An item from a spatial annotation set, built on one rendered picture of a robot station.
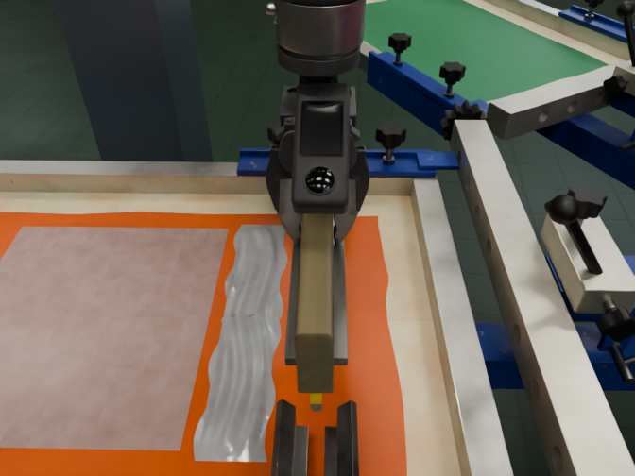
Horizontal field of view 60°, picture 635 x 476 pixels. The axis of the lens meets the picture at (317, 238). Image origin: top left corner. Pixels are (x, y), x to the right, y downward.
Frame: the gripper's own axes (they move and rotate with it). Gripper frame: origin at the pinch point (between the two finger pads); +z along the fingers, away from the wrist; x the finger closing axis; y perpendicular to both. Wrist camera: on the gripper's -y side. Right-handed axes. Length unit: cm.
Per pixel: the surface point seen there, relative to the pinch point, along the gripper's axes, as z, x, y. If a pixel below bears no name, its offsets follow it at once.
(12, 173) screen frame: 10, 47, 25
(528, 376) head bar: 7.2, -20.9, -11.9
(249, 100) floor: 109, 43, 245
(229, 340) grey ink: 12.5, 10.1, -3.9
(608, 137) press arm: 16, -54, 48
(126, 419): 13.0, 19.3, -14.0
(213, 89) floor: 110, 66, 259
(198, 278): 13.0, 15.6, 6.6
